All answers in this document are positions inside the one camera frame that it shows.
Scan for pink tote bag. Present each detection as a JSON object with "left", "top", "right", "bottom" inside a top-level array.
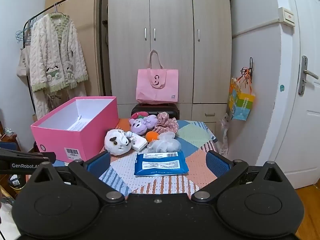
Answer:
[{"left": 136, "top": 50, "right": 179, "bottom": 104}]

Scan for orange ball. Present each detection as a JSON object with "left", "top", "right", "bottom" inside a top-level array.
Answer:
[{"left": 146, "top": 131, "right": 160, "bottom": 142}]

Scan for metal door handle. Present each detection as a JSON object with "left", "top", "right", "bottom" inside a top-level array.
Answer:
[{"left": 298, "top": 56, "right": 320, "bottom": 95}]

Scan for pink floral scrunchie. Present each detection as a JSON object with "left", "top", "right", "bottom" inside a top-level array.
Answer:
[{"left": 152, "top": 112, "right": 178, "bottom": 133}]

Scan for cream fluffy robe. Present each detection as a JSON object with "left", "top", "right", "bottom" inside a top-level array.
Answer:
[{"left": 29, "top": 14, "right": 88, "bottom": 119}]

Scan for tall beige board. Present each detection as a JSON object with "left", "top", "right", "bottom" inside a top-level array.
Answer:
[{"left": 45, "top": 0, "right": 109, "bottom": 97}]

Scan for white mesh bath sponge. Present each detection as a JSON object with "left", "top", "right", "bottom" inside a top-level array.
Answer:
[{"left": 147, "top": 132, "right": 182, "bottom": 153}]

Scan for patchwork knitted blanket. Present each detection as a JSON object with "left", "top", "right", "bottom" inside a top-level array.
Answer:
[{"left": 54, "top": 119, "right": 218, "bottom": 198}]

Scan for white guinea pig plush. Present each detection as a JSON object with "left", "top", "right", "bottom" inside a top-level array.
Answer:
[{"left": 104, "top": 129, "right": 132, "bottom": 155}]

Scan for blue wet wipes pack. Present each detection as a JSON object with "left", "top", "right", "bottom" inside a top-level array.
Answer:
[{"left": 134, "top": 151, "right": 189, "bottom": 176}]

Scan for colourful paper gift bag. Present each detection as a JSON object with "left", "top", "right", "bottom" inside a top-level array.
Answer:
[{"left": 227, "top": 76, "right": 256, "bottom": 121}]

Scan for white wall switch box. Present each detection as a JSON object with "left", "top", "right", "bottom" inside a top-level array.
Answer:
[{"left": 278, "top": 6, "right": 296, "bottom": 27}]

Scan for white plastic bag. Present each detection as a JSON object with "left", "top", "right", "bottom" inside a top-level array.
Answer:
[{"left": 219, "top": 114, "right": 229, "bottom": 155}]

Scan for black clothes rack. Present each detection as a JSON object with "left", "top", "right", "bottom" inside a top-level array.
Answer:
[{"left": 23, "top": 0, "right": 107, "bottom": 97}]

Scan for white door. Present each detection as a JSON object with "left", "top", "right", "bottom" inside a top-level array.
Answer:
[{"left": 272, "top": 0, "right": 320, "bottom": 189}]

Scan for small white tissue packet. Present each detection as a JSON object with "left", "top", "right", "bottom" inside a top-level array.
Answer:
[{"left": 129, "top": 133, "right": 148, "bottom": 152}]

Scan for black suitcase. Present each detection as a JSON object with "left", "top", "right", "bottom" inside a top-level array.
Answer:
[{"left": 131, "top": 102, "right": 180, "bottom": 120}]

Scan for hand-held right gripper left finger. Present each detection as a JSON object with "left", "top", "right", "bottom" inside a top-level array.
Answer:
[{"left": 27, "top": 151, "right": 125, "bottom": 204}]

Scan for blue wire hangers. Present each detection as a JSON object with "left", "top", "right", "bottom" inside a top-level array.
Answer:
[{"left": 15, "top": 17, "right": 34, "bottom": 43}]

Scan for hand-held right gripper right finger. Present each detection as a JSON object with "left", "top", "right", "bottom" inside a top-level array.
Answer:
[{"left": 191, "top": 150, "right": 292, "bottom": 203}]

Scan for beige wooden wardrobe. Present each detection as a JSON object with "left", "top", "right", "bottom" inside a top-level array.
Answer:
[{"left": 107, "top": 0, "right": 232, "bottom": 135}]

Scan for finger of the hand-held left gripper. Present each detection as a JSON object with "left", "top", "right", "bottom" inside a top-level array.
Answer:
[{"left": 0, "top": 148, "right": 57, "bottom": 164}]

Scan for purple plush toy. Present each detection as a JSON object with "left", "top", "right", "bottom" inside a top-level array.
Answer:
[{"left": 129, "top": 115, "right": 158, "bottom": 135}]

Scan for canvas tote bag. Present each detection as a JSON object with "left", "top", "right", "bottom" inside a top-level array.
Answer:
[{"left": 16, "top": 27, "right": 32, "bottom": 78}]

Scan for pink cardboard box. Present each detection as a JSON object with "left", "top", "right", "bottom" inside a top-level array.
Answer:
[{"left": 30, "top": 96, "right": 119, "bottom": 164}]

